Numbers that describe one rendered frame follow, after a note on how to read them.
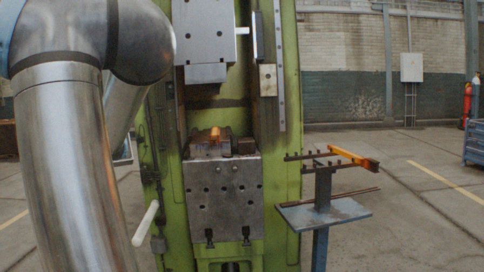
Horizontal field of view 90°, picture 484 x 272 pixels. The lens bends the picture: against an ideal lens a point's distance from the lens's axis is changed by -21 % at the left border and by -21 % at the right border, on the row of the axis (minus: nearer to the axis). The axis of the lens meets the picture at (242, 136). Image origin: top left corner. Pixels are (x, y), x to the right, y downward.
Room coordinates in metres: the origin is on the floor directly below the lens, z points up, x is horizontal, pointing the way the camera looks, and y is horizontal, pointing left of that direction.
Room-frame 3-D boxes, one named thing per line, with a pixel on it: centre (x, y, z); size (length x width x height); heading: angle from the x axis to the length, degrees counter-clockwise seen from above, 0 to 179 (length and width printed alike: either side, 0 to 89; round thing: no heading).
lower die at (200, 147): (1.64, 0.17, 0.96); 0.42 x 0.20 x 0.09; 3
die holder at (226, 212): (1.65, 0.12, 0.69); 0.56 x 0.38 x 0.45; 3
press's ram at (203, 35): (1.64, 0.13, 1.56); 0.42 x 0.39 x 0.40; 3
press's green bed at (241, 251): (1.65, 0.12, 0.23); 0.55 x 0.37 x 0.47; 3
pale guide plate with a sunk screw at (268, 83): (1.58, -0.15, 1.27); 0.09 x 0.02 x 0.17; 93
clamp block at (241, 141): (1.50, -0.02, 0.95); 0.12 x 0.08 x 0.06; 3
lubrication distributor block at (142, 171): (1.53, 0.54, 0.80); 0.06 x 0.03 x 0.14; 93
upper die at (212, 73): (1.64, 0.17, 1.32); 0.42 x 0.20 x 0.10; 3
